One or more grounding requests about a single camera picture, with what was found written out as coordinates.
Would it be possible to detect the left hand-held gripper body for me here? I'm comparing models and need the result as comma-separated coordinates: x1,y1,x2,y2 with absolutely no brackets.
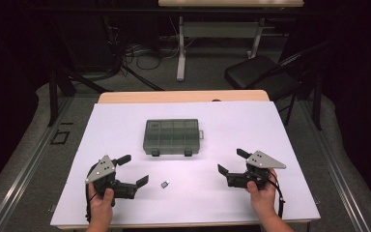
85,155,137,199

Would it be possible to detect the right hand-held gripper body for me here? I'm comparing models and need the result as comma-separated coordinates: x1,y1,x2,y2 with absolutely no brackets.
226,150,287,190

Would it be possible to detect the grey transparent compartment box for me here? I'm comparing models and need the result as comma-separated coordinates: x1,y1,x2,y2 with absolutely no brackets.
142,118,205,158

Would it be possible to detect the person's left hand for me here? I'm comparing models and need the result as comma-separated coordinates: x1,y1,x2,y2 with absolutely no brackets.
87,182,115,226

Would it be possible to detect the person's right hand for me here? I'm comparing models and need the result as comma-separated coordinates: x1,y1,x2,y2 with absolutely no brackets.
245,168,279,220

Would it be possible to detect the white board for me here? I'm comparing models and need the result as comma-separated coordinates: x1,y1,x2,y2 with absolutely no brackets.
50,101,322,227

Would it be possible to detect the black folding chair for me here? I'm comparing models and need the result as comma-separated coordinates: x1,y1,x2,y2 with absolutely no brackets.
224,41,333,128

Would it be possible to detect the wooden table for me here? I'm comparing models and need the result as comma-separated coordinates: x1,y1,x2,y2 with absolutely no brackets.
56,89,313,230

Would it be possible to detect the black metal stand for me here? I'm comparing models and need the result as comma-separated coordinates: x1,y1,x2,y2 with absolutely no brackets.
46,64,112,128

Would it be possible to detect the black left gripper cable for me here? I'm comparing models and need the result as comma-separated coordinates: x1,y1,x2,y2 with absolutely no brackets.
84,165,95,224

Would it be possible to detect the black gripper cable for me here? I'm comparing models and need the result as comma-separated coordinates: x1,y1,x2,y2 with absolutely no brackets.
268,169,286,219
84,165,95,224

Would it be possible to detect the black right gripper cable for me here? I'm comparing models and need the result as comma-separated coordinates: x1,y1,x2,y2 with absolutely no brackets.
268,169,286,219

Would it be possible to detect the black floor socket frame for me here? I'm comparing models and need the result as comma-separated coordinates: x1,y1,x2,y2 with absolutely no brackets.
50,129,71,146

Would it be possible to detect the metal floor rail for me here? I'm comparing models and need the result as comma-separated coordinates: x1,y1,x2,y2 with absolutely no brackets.
0,96,75,232
300,100,371,232

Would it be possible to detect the tangle of floor cables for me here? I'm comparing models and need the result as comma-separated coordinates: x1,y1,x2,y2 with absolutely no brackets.
104,15,183,73

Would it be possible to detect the white frame desk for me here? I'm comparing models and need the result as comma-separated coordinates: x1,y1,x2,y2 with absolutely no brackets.
157,0,305,82

